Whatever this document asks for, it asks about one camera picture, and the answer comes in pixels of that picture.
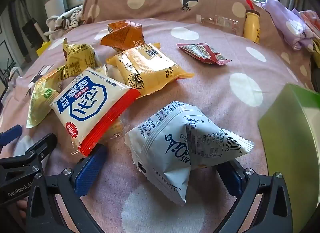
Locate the yellow bottle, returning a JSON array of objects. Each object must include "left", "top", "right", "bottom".
[{"left": 243, "top": 0, "right": 262, "bottom": 44}]

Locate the yellow biscuit packet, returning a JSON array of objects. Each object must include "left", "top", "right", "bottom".
[{"left": 105, "top": 43, "right": 195, "bottom": 91}]

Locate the pink polka-dot pillow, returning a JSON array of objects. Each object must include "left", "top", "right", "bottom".
[{"left": 82, "top": 0, "right": 275, "bottom": 45}]

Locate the green box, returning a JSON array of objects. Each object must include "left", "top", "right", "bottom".
[{"left": 258, "top": 83, "right": 320, "bottom": 233}]

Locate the red snack packet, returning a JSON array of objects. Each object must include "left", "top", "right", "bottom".
[{"left": 176, "top": 43, "right": 232, "bottom": 66}]

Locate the pink dotted bed sheet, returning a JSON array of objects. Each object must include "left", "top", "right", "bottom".
[{"left": 0, "top": 18, "right": 315, "bottom": 233}]

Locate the purple plastic bag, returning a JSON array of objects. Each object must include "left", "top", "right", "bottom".
[{"left": 261, "top": 0, "right": 315, "bottom": 50}]

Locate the striped white cloth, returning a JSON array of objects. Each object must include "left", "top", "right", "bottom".
[{"left": 44, "top": 5, "right": 84, "bottom": 40}]

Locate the yellow carton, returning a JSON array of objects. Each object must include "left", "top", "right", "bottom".
[{"left": 36, "top": 41, "right": 52, "bottom": 57}]

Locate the green plant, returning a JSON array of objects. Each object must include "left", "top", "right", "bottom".
[{"left": 0, "top": 59, "right": 20, "bottom": 91}]

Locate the white red-edged snack packet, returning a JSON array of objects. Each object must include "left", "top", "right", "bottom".
[{"left": 50, "top": 67, "right": 142, "bottom": 157}]

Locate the orange snack packet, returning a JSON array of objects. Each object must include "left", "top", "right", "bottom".
[{"left": 100, "top": 20, "right": 146, "bottom": 50}]

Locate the white and blue snack packet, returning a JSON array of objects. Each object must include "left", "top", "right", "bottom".
[{"left": 124, "top": 101, "right": 255, "bottom": 206}]

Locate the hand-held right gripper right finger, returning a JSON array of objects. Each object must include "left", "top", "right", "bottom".
[{"left": 216, "top": 159, "right": 293, "bottom": 233}]

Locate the clear plastic bottle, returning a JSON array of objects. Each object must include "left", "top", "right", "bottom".
[{"left": 196, "top": 15, "right": 244, "bottom": 33}]

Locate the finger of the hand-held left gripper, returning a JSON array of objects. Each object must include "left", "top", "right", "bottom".
[
  {"left": 0, "top": 133, "right": 58, "bottom": 173},
  {"left": 0, "top": 124, "right": 23, "bottom": 148}
]

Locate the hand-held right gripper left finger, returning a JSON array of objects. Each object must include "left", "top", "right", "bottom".
[{"left": 25, "top": 143, "right": 110, "bottom": 233}]

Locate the black and white tool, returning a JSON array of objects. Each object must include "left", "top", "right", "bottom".
[{"left": 21, "top": 19, "right": 48, "bottom": 43}]

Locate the gold crumpled snack packet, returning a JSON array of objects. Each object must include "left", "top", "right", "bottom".
[{"left": 61, "top": 38, "right": 99, "bottom": 80}]

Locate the pale yellow snack packet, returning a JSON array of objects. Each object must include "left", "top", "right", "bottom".
[{"left": 26, "top": 65, "right": 66, "bottom": 129}]

